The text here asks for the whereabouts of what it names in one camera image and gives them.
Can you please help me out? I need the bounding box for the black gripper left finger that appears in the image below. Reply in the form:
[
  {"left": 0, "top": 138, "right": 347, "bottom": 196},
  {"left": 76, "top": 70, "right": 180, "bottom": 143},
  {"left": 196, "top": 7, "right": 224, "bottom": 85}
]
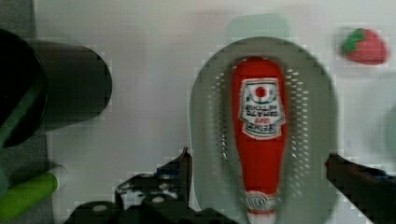
[{"left": 64, "top": 148, "right": 237, "bottom": 224}]

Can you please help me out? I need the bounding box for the red plush ketchup bottle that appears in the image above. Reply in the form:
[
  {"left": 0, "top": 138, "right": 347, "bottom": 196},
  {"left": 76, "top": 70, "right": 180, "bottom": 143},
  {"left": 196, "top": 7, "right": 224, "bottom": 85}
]
[{"left": 232, "top": 57, "right": 289, "bottom": 224}]

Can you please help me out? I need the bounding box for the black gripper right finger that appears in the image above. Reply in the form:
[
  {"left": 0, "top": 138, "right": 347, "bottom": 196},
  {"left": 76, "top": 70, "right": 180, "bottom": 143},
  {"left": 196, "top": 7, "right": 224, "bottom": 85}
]
[{"left": 324, "top": 153, "right": 396, "bottom": 224}]

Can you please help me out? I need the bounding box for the green marker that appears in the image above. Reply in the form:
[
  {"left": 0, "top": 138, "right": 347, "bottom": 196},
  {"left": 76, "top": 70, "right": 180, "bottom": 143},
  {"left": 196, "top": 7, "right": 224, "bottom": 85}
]
[{"left": 0, "top": 173, "right": 60, "bottom": 222}]

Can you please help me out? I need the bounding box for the plush strawberry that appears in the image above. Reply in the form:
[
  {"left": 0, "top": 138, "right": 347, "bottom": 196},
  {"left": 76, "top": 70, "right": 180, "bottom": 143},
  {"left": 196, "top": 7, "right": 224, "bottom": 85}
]
[{"left": 341, "top": 28, "right": 389, "bottom": 65}]

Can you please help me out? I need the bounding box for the black cylinder at left edge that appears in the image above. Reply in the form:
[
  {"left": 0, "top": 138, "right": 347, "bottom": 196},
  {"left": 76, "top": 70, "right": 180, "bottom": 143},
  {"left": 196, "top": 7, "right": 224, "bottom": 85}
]
[{"left": 0, "top": 30, "right": 112, "bottom": 148}]

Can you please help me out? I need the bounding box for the green oval strainer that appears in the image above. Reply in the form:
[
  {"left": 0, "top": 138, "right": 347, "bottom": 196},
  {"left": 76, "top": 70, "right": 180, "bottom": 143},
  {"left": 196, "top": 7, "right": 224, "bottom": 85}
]
[{"left": 190, "top": 37, "right": 337, "bottom": 224}]

